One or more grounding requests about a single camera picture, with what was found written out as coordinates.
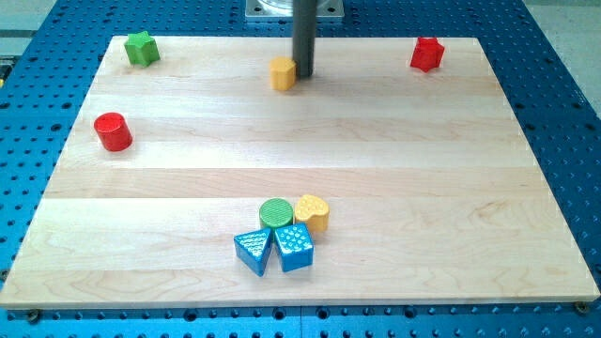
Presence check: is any yellow hexagon block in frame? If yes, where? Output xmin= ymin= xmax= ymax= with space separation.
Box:
xmin=269 ymin=56 xmax=297 ymax=91

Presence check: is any yellow heart block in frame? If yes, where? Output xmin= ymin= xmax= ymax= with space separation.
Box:
xmin=294 ymin=194 xmax=330 ymax=233

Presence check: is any green cylinder block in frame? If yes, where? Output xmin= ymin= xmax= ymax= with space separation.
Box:
xmin=259 ymin=198 xmax=294 ymax=229

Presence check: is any blue cube block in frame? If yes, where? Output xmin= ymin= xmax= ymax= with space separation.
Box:
xmin=274 ymin=223 xmax=314 ymax=272

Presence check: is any blue triangle block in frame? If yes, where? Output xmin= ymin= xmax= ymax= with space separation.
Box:
xmin=233 ymin=228 xmax=272 ymax=277

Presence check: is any light wooden board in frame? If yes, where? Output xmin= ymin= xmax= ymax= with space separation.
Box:
xmin=1 ymin=36 xmax=599 ymax=309

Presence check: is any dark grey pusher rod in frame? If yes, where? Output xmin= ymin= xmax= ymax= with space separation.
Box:
xmin=292 ymin=0 xmax=317 ymax=79

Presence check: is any red star block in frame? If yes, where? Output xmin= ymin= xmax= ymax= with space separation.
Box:
xmin=409 ymin=37 xmax=445 ymax=73

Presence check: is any red cylinder block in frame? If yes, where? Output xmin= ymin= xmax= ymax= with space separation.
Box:
xmin=93 ymin=112 xmax=133 ymax=152

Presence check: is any green star block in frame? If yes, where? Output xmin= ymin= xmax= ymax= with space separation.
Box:
xmin=124 ymin=31 xmax=161 ymax=67

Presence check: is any silver robot mount plate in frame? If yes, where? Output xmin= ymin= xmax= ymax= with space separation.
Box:
xmin=244 ymin=0 xmax=345 ymax=22

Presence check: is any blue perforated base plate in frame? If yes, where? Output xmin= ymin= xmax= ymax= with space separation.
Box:
xmin=1 ymin=0 xmax=600 ymax=337

